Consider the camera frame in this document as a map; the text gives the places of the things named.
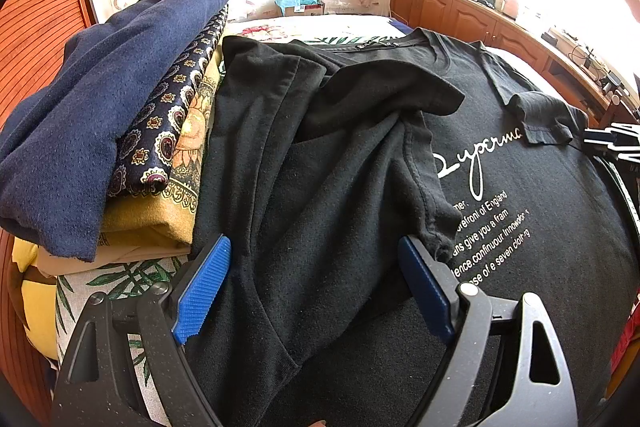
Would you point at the wooden cabinet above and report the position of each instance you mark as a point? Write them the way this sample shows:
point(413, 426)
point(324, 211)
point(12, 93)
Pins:
point(435, 12)

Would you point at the beige folded cloth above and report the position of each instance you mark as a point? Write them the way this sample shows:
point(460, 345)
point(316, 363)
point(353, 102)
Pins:
point(120, 259)

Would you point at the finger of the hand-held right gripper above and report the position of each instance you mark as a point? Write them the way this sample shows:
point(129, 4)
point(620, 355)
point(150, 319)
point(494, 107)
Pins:
point(620, 157)
point(615, 134)

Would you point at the small cardboard box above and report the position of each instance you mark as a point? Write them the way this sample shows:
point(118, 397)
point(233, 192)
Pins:
point(307, 9)

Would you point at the red bag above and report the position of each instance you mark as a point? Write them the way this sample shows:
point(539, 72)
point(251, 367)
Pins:
point(627, 347)

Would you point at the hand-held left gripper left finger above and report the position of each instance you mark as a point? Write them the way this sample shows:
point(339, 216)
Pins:
point(202, 292)

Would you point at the black printed t-shirt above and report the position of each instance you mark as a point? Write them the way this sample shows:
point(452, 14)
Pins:
point(325, 182)

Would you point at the navy patterned folded cloth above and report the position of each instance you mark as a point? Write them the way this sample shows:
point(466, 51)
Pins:
point(165, 122)

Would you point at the blue blanket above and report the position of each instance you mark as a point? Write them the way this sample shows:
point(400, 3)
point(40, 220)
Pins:
point(400, 25)

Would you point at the yellow patterned folded cloth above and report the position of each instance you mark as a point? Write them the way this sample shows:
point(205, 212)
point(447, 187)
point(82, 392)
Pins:
point(145, 217)

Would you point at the leaf print bed sheet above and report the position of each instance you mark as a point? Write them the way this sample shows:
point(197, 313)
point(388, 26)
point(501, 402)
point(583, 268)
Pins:
point(115, 279)

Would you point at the navy blue folded garment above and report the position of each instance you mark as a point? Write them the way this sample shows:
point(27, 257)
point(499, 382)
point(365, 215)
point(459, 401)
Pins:
point(100, 107)

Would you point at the wooden slatted door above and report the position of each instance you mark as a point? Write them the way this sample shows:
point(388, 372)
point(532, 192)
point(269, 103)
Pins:
point(45, 7)

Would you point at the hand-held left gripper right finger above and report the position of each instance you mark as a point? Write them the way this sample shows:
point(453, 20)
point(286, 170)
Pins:
point(425, 287)

